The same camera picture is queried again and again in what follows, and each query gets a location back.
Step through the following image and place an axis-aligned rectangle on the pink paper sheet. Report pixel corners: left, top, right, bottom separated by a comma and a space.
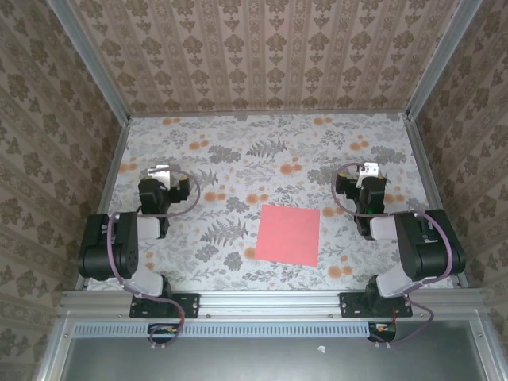
253, 204, 321, 267

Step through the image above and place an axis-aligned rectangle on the grey metal sheet panel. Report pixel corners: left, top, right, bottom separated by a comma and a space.
63, 337, 487, 381

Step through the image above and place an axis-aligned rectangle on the floral patterned table cover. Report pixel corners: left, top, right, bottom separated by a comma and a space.
85, 113, 456, 291

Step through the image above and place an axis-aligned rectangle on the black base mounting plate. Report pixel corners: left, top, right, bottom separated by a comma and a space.
339, 292, 414, 319
129, 292, 200, 320

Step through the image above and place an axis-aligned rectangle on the small electronics board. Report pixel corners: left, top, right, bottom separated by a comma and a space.
368, 321, 398, 342
148, 323, 179, 344

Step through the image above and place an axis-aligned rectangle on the left white camera mount bracket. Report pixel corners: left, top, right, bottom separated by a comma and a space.
147, 165, 172, 187

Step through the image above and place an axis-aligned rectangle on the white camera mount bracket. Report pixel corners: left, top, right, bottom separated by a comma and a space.
147, 165, 172, 187
356, 161, 381, 188

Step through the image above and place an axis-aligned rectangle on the right white camera mount bracket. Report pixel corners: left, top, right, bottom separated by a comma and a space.
356, 161, 381, 188

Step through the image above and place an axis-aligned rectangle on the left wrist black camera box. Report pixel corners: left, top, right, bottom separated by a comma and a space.
137, 180, 166, 208

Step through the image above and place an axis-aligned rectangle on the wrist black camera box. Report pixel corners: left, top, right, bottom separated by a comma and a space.
359, 177, 388, 208
137, 180, 166, 208

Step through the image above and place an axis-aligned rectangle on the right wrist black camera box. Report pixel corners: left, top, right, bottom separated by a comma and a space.
359, 177, 388, 208

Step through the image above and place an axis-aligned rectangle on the aluminium side rail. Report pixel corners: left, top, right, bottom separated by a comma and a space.
402, 113, 469, 289
75, 118, 132, 291

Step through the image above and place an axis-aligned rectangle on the thin aluminium edge rail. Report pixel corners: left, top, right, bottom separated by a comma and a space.
129, 112, 410, 119

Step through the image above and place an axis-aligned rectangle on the aluminium frame post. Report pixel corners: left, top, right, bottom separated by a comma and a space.
45, 0, 132, 124
404, 0, 483, 120

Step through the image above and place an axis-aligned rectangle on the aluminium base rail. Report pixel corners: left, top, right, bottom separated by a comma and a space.
59, 288, 493, 318

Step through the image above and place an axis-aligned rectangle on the grey slotted cable duct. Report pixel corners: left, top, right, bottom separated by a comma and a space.
73, 321, 372, 338

